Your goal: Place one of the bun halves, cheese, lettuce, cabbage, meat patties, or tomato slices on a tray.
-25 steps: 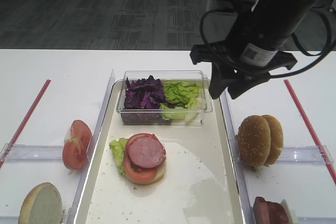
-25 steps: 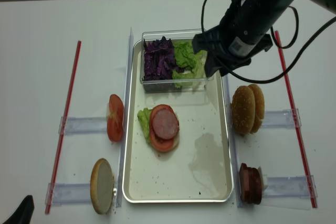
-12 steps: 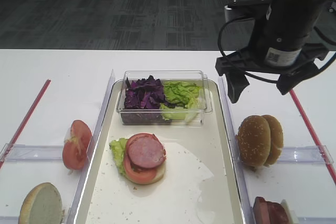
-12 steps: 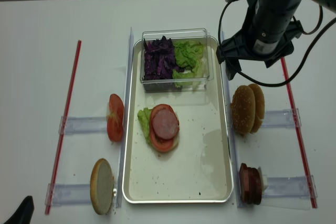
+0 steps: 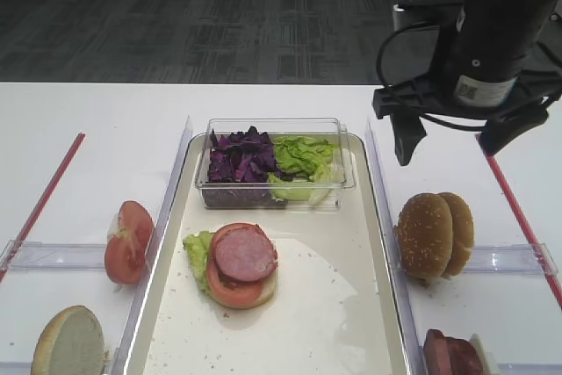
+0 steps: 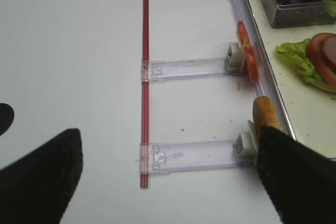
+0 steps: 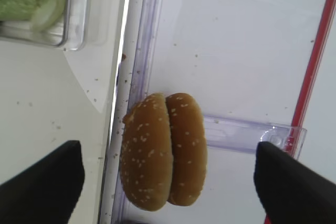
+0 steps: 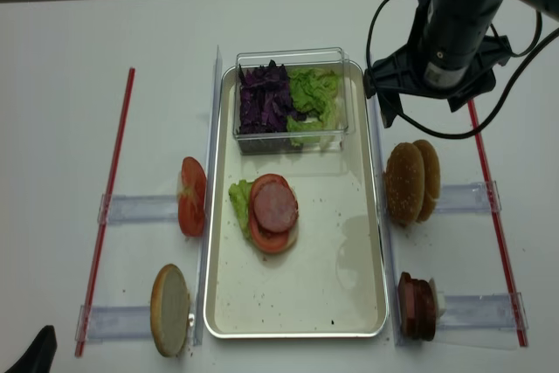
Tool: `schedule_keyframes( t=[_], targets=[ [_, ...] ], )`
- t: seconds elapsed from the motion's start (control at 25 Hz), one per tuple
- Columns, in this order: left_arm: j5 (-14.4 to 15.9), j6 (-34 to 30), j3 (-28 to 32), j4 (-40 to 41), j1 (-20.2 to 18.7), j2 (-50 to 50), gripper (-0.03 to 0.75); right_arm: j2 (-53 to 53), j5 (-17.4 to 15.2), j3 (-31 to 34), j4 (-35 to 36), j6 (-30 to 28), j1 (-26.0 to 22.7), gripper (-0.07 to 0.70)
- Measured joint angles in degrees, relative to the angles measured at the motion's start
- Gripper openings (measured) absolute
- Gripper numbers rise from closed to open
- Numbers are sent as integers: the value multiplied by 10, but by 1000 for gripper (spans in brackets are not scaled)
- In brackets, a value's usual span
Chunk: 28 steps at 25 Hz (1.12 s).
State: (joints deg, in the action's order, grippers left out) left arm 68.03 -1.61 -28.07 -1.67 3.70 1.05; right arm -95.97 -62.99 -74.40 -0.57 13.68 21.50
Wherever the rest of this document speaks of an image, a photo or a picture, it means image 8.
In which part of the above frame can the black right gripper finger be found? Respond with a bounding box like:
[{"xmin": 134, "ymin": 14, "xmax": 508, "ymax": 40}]
[{"xmin": 377, "ymin": 90, "xmax": 403, "ymax": 128}]

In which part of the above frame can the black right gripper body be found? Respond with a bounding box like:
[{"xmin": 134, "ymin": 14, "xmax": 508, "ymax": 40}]
[{"xmin": 362, "ymin": 36, "xmax": 512, "ymax": 112}]

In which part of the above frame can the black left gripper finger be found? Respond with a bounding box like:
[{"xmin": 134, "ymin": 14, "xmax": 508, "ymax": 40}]
[{"xmin": 6, "ymin": 325, "xmax": 58, "ymax": 373}]

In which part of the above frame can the meat patty slice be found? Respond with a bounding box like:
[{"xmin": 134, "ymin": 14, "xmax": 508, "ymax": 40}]
[
  {"xmin": 252, "ymin": 182, "xmax": 299, "ymax": 233},
  {"xmin": 414, "ymin": 280, "xmax": 437, "ymax": 342},
  {"xmin": 397, "ymin": 272, "xmax": 419, "ymax": 340}
]

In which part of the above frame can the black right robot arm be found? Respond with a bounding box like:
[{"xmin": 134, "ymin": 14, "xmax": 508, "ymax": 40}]
[{"xmin": 366, "ymin": 0, "xmax": 558, "ymax": 117}]

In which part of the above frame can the green lettuce in container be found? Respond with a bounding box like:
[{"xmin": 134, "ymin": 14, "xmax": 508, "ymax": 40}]
[{"xmin": 286, "ymin": 67, "xmax": 340, "ymax": 133}]

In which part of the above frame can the lettuce leaf on tray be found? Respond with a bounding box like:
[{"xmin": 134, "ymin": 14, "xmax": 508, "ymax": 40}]
[{"xmin": 228, "ymin": 179, "xmax": 252, "ymax": 241}]

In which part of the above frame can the tomato slice on bun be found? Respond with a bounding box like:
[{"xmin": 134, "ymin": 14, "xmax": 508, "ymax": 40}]
[{"xmin": 248, "ymin": 174, "xmax": 290, "ymax": 254}]

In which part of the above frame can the upright tomato slice left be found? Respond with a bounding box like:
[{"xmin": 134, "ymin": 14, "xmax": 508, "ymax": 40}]
[{"xmin": 177, "ymin": 156, "xmax": 207, "ymax": 237}]

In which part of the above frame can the front sesame bun top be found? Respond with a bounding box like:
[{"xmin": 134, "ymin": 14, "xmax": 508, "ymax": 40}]
[{"xmin": 383, "ymin": 142, "xmax": 425, "ymax": 226}]

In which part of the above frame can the rear bun half right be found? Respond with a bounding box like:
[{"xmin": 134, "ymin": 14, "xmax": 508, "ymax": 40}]
[{"xmin": 413, "ymin": 140, "xmax": 441, "ymax": 223}]

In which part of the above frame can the lower left clear holder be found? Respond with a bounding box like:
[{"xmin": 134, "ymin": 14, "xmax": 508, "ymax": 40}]
[{"xmin": 75, "ymin": 306, "xmax": 152, "ymax": 342}]

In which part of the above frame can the clear holder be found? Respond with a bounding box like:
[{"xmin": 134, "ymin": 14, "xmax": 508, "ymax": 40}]
[
  {"xmin": 75, "ymin": 306, "xmax": 152, "ymax": 342},
  {"xmin": 437, "ymin": 293, "xmax": 528, "ymax": 330},
  {"xmin": 97, "ymin": 194, "xmax": 178, "ymax": 225},
  {"xmin": 434, "ymin": 181, "xmax": 501, "ymax": 214}
]

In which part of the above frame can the clear plastic salad container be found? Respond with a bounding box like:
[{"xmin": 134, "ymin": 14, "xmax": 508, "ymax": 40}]
[{"xmin": 232, "ymin": 47, "xmax": 353, "ymax": 155}]

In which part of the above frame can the upper right clear holder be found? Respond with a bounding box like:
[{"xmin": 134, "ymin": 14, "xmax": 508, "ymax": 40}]
[{"xmin": 434, "ymin": 181, "xmax": 501, "ymax": 214}]

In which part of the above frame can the shredded purple cabbage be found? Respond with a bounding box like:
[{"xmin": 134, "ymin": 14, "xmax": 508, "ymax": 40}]
[{"xmin": 238, "ymin": 59, "xmax": 294, "ymax": 135}]

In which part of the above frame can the upright bun half left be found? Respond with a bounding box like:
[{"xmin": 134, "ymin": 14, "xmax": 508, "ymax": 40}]
[{"xmin": 150, "ymin": 264, "xmax": 190, "ymax": 357}]

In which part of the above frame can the bottom bun on tray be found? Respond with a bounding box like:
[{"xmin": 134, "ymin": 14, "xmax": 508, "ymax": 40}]
[{"xmin": 259, "ymin": 183, "xmax": 301, "ymax": 254}]

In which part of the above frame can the cream metal tray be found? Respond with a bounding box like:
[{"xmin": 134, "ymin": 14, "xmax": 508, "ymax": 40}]
[{"xmin": 204, "ymin": 63, "xmax": 388, "ymax": 339}]

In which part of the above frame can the upper left clear holder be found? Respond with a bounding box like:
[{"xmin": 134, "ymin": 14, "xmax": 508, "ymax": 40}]
[{"xmin": 97, "ymin": 194, "xmax": 178, "ymax": 225}]

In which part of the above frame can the white plastic stopper block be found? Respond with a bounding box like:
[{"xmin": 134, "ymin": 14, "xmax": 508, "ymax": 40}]
[{"xmin": 429, "ymin": 278, "xmax": 446, "ymax": 320}]

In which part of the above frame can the lower right clear holder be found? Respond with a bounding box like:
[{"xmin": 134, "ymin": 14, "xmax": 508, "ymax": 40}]
[{"xmin": 437, "ymin": 293, "xmax": 528, "ymax": 330}]

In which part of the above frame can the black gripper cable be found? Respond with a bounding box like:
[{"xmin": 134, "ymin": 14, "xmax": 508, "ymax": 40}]
[{"xmin": 364, "ymin": 0, "xmax": 559, "ymax": 138}]

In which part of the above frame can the left red rail strip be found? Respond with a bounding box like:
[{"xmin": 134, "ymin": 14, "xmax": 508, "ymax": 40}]
[{"xmin": 74, "ymin": 67, "xmax": 135, "ymax": 358}]

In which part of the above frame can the red rail strip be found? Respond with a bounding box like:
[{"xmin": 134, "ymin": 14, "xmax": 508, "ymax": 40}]
[
  {"xmin": 74, "ymin": 67, "xmax": 135, "ymax": 358},
  {"xmin": 466, "ymin": 100, "xmax": 528, "ymax": 347}
]

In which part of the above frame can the right red rail strip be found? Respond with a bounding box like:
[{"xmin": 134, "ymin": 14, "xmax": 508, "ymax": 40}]
[{"xmin": 466, "ymin": 100, "xmax": 528, "ymax": 347}]

